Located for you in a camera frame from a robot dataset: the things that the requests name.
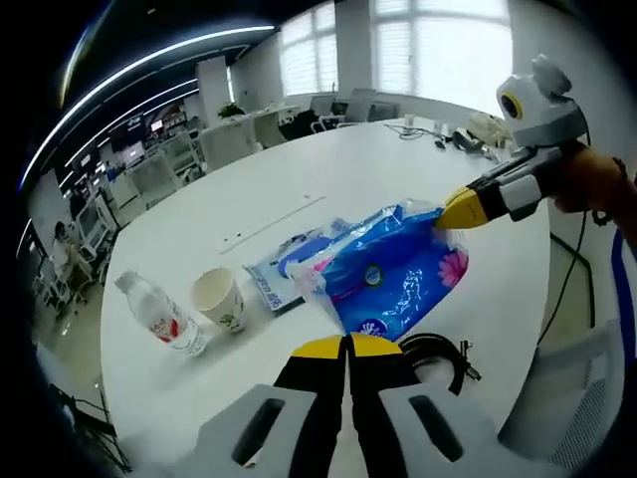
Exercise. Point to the group of white office chairs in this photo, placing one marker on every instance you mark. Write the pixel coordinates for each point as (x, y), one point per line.
(224, 142)

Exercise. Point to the beige cloth bundle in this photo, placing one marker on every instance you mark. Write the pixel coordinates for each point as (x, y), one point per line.
(488, 127)

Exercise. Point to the person's blue white shirt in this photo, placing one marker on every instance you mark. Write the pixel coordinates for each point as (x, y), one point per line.
(624, 284)

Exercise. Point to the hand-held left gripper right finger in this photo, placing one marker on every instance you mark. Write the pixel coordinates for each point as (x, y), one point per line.
(393, 423)

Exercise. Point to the narrow window with blinds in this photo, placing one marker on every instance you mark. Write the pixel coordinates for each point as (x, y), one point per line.
(308, 55)

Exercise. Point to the green potted plant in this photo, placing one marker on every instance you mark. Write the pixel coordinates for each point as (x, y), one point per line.
(231, 110)

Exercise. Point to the white blue wipes packet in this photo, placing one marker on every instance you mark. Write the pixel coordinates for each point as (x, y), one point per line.
(271, 286)

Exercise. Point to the black bag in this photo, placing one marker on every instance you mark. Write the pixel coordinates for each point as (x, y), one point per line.
(298, 124)

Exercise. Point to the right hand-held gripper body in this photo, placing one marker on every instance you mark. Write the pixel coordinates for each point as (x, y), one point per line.
(542, 114)

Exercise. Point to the small white cup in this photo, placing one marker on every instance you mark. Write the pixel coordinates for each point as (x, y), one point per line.
(410, 121)

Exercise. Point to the grey mesh office chair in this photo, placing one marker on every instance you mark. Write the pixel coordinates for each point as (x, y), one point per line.
(562, 398)

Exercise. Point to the long ceiling light strip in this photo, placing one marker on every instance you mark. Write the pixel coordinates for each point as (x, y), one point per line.
(149, 62)

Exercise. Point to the person's right hand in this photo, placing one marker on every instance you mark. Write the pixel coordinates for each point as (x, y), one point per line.
(587, 179)

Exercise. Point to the black device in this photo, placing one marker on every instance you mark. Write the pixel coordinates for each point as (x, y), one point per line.
(468, 141)

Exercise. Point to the row of lit monitors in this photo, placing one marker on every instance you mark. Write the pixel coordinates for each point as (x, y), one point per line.
(132, 134)

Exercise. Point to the wide window with blinds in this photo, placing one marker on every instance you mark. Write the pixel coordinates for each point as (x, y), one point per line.
(443, 50)

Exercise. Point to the blue tissue pack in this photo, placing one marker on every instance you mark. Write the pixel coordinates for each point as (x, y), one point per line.
(398, 269)

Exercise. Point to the white paper cup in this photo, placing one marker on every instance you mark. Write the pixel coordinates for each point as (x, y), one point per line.
(221, 304)

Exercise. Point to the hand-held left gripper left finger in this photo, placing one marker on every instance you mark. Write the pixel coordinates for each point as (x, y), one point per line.
(298, 423)

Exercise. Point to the clear plastic water bottle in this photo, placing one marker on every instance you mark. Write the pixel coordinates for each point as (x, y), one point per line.
(164, 318)

